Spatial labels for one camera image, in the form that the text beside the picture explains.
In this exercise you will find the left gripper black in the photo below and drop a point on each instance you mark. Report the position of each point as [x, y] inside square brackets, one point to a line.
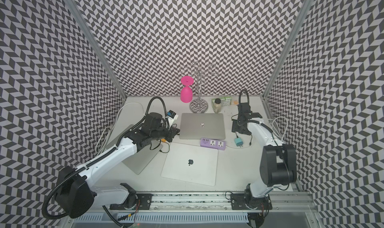
[172, 133]

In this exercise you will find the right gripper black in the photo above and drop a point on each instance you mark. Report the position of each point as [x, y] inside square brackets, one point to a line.
[235, 128]

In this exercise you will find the teal charger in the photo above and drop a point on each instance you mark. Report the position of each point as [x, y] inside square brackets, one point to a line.
[238, 142]

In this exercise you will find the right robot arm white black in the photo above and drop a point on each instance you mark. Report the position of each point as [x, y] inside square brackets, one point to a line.
[278, 165]

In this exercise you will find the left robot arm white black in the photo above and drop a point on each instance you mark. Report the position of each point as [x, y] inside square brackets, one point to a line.
[75, 192]

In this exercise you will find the grey closed laptop centre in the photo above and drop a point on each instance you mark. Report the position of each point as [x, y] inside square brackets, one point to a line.
[195, 126]

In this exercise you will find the white closed laptop front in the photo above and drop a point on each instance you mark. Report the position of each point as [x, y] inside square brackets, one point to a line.
[191, 164]

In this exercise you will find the silver closed laptop left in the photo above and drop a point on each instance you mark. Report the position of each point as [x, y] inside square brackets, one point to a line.
[142, 158]

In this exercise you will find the purple power strip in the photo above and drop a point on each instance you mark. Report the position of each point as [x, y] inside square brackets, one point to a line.
[213, 144]

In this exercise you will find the green snack packet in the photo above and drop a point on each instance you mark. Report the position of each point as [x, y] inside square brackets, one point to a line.
[225, 101]

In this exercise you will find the spice jar black lid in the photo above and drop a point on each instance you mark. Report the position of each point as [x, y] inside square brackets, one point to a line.
[217, 105]

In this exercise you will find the chrome glass holder stand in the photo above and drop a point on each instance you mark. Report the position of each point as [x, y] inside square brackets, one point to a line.
[198, 105]

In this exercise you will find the pink plastic wine glass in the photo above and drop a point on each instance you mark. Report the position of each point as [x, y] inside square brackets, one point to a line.
[186, 92]

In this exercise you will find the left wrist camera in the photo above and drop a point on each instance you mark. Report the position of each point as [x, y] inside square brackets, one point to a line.
[171, 117]

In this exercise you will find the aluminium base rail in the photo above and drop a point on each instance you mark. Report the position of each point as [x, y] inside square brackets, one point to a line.
[278, 201]

